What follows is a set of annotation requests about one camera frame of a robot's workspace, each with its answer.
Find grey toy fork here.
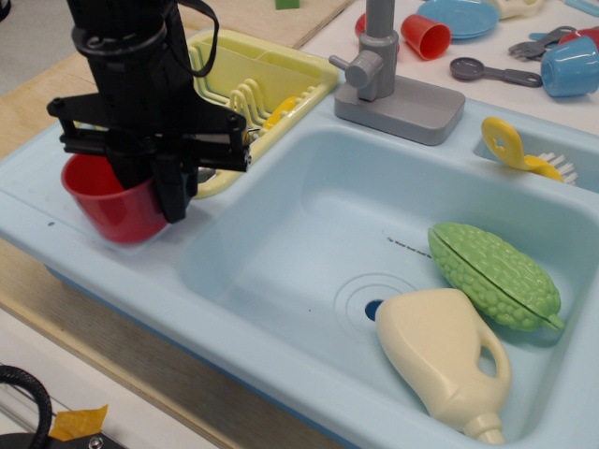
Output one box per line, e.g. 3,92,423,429
507,26,575,59

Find cream toy container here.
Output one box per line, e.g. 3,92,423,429
488,0,545,20

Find black braided cable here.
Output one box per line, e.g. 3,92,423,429
0,365,51,449

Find yellow utensil in rack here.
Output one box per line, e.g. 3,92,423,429
261,96,299,132

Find red cup behind faucet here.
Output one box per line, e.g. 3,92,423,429
355,13,366,37

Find green block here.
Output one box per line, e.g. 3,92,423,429
275,0,300,10

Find blue plastic cup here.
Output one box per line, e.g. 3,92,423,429
540,37,598,97

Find yellow dish brush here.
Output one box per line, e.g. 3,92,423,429
481,117,578,185

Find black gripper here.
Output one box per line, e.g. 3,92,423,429
47,27,251,223

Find light blue toy sink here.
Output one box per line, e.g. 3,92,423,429
1,98,598,448

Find red cup lying on side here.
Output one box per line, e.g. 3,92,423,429
401,14,452,61

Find grey toy faucet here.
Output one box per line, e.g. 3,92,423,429
329,1,465,146

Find yellow masking tape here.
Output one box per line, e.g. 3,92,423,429
49,404,109,442

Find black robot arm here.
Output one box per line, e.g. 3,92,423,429
47,1,251,224

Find cream detergent bottle toy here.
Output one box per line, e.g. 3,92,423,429
375,288,512,444

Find grey toy spoon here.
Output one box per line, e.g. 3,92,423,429
449,57,543,88

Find blue plastic plate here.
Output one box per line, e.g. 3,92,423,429
416,0,500,40

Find red bowl at right edge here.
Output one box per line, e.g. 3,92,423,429
558,27,599,47

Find yellow dish rack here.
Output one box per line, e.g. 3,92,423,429
74,28,340,200

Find red plastic cup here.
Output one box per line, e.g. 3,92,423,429
61,154,168,243

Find green bitter melon toy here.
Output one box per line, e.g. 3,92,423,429
428,223,564,331

